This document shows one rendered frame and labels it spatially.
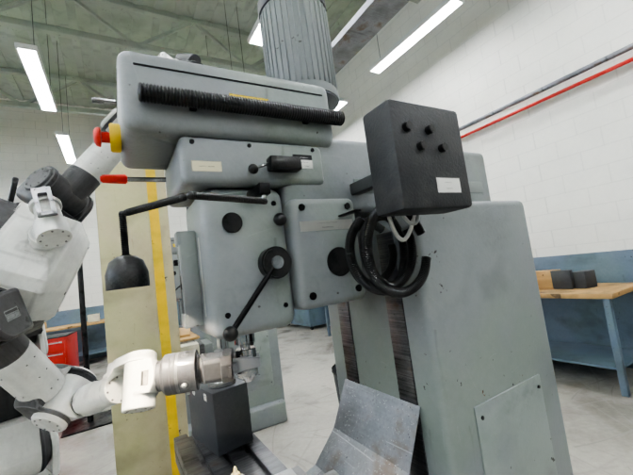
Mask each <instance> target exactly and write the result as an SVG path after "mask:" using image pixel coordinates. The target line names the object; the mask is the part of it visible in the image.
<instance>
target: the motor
mask: <svg viewBox="0 0 633 475"><path fill-rule="evenodd" d="M257 9H258V17H259V23H260V30H261V38H262V45H263V53H264V61H265V68H266V76H267V77H273V78H278V79H283V80H288V81H293V82H299V83H303V84H309V85H314V86H319V87H322V88H323V89H324V90H325V91H326V93H327V98H328V105H329V109H330V110H336V108H337V107H338V105H339V96H338V91H337V84H336V77H335V70H334V64H333V51H332V45H331V38H330V31H329V25H328V18H327V10H326V4H325V0H258V5H257Z"/></svg>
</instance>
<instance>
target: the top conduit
mask: <svg viewBox="0 0 633 475"><path fill-rule="evenodd" d="M138 100H139V101H140V102H142V101H143V102H144V103H145V102H147V103H150V102H151V103H155V104H156V103H158V104H161V105H164V104H165V105H169V106H170V105H172V106H181V107H183V106H184V107H188V108H189V110H190V111H196V110H197V108H198V109H199V108H200V109H204V110H206V109H207V110H208V109H209V110H213V111H215V110H216V111H219V112H223V111H224V112H228V113H229V112H230V113H232V112H233V113H236V114H237V113H238V114H240V113H241V114H244V115H246V114H247V115H252V116H253V115H254V116H260V117H262V116H263V117H268V118H269V117H270V118H275V119H277V118H278V119H285V120H286V119H288V120H290V121H291V120H292V121H299V122H302V123H303V124H308V123H323V124H329V125H339V126H341V125H342V124H343V123H344V122H345V118H346V117H345V114H344V112H343V111H336V110H330V109H324V108H317V107H310V106H298V105H292V104H291V105H290V104H286V103H278V102H272V101H271V102H270V101H266V100H264V101H263V100H260V99H259V100H257V99H252V98H251V99H250V98H247V97H245V98H244V97H242V98H241V97H240V96H239V97H238V96H237V97H235V96H233V95H231V96H230V95H227V94H225V95H224V94H217V93H212V92H210V93H209V92H205V91H199V90H198V91H196V90H190V89H188V90H187V89H183V88H181V89H180V88H178V89H177V88H176V87H175V88H174V87H170V86H168V87H167V86H164V87H163V86H162V85H161V86H159V85H156V84H150V85H149V84H148V83H147V84H145V83H144V82H143V83H141V82H138Z"/></svg>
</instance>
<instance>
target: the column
mask: <svg viewBox="0 0 633 475"><path fill-rule="evenodd" d="M419 221H420V222H421V224H422V226H423V227H424V229H425V231H426V232H425V233H424V234H422V235H420V236H417V235H416V233H415V230H414V229H413V233H414V237H415V241H416V247H417V248H416V249H417V258H416V263H415V264H416V265H415V267H414V272H413V275H412V276H411V278H410V280H409V281H408V282H407V283H406V285H404V286H403V287H406V286H407V285H409V284H410V283H412V282H413V281H414V279H415V277H416V276H417V275H418V273H419V270H420V267H421V266H420V265H421V260H422V259H421V258H422V257H421V256H429V257H431V262H430V271H429V275H428V278H427V280H426V282H425V284H424V285H423V286H422V287H421V288H420V289H419V290H417V291H416V293H415V294H413V295H411V296H408V297H404V298H394V297H390V296H387V295H385V296H382V295H376V294H374V293H370V292H369V291H367V289H365V296H364V297H363V298H362V299H359V300H354V301H349V302H344V303H336V304H331V305H328V308H329V316H330V324H331V330H332V338H333V351H334V358H335V365H336V373H337V380H338V387H339V394H340V400H341V395H342V391H343V387H344V383H345V379H349V380H350V381H353V382H354V381H355V383H357V384H360V385H366V386H367V387H370V388H373V389H375V390H378V391H380V392H382V393H385V394H388V395H390V396H393V397H396V398H398V399H401V400H403V401H407V402H409V403H412V404H415V405H418V406H420V407H421V408H420V414H419V420H418V425H417V431H416V437H415V442H414V453H413V459H412V464H411V470H410V475H574V473H573V469H572V464H571V458H570V453H569V449H568V443H567V438H566V432H565V428H564V423H563V417H562V412H561V408H560V398H559V392H558V388H557V383H556V377H555V372H554V367H553V362H552V357H551V351H550V347H549V342H548V336H547V331H546V326H545V321H544V311H543V307H542V302H541V296H540V291H539V286H538V281H537V276H536V270H535V266H534V260H533V255H532V251H531V245H530V240H529V235H528V226H527V220H526V215H525V210H524V206H523V204H522V202H520V201H486V202H472V205H471V206H470V207H468V208H465V209H461V210H457V211H453V212H449V213H445V214H431V215H420V220H419ZM379 223H381V224H382V225H383V226H385V229H384V231H383V232H382V233H378V232H377V231H376V230H375V231H374V233H373V239H372V240H373V241H372V242H373V243H372V244H373V245H372V246H373V247H372V248H373V249H372V250H373V251H372V252H373V255H374V256H373V257H374V261H375V265H376V268H377V270H378V272H379V273H380V275H382V274H383V273H384V271H385V269H386V267H387V264H388V261H389V251H388V246H387V245H389V244H395V243H396V247H397V254H398V258H397V265H396V268H395V270H394V274H393V275H392V277H391V278H390V280H388V281H394V279H395V277H396V276H397V273H398V267H399V260H400V258H399V257H400V253H399V246H398V239H397V238H396V237H395V235H394V233H393V231H392V229H391V227H390V224H389V223H388V222H387V221H379Z"/></svg>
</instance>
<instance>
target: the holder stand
mask: <svg viewBox="0 0 633 475"><path fill-rule="evenodd" d="M188 397H189V408H190V417H191V428H192V436H193V437H195V438H196V439H197V440H198V441H200V442H201V443H202V444H203V445H205V446H206V447H207V448H208V449H210V450H211V451H212V452H214V453H215V454H216V455H217V456H218V457H220V456H221V455H223V454H225V453H227V452H229V451H232V450H235V449H237V448H239V447H241V446H243V445H245V444H247V443H249V442H251V441H253V439H252V422H251V413H250V405H249V396H248V388H247V382H244V381H242V380H239V379H237V378H236V377H234V380H233V381H232V382H227V383H223V382H222V381H221V382H215V383H211V384H206V385H205V384H203V382H202V383H201V386H200V389H199V390H197V391H191V392H190V394H189V395H188Z"/></svg>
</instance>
